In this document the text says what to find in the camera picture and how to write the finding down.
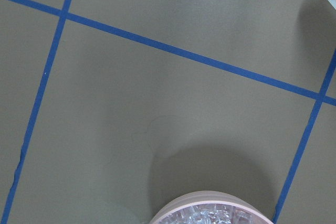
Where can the pink bowl with ice cubes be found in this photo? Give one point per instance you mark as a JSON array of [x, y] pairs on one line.
[[209, 207]]

